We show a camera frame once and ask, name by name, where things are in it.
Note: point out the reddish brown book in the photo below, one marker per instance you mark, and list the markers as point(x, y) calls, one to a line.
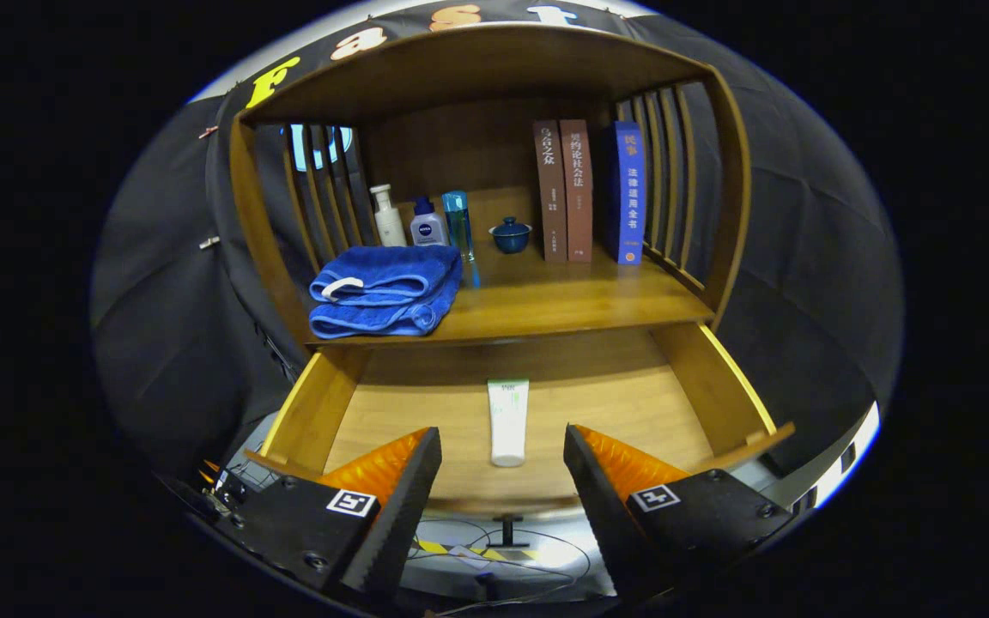
point(578, 197)

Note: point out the black backdrop cloth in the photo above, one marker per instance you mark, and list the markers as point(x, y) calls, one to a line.
point(803, 257)

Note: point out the wooden drawer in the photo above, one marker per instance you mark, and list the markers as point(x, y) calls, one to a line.
point(615, 403)

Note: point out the folded blue towel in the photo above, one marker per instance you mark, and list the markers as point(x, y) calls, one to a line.
point(391, 292)

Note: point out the dark brown book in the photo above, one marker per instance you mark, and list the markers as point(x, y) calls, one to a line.
point(550, 197)

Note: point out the white green tube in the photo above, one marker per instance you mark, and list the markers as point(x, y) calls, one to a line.
point(508, 425)

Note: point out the white pump bottle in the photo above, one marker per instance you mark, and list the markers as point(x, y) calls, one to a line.
point(389, 225)

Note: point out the orange cloth clip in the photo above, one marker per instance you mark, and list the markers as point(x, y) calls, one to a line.
point(207, 131)

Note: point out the white bottle blue cap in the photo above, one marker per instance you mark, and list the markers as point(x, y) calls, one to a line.
point(427, 230)

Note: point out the teal clear bottle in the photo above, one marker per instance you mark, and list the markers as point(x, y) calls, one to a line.
point(458, 227)

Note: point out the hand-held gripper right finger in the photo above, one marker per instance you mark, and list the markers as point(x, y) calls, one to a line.
point(606, 515)

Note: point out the blue book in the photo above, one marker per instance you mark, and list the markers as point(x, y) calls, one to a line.
point(630, 197)

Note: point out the small black device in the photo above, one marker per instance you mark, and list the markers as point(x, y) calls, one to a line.
point(228, 489)

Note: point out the blue lidded teacup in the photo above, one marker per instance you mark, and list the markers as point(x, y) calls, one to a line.
point(510, 238)

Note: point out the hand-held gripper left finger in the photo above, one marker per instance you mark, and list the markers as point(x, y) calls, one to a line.
point(391, 524)

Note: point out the wooden cabinet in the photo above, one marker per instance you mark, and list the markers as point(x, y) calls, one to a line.
point(477, 69)

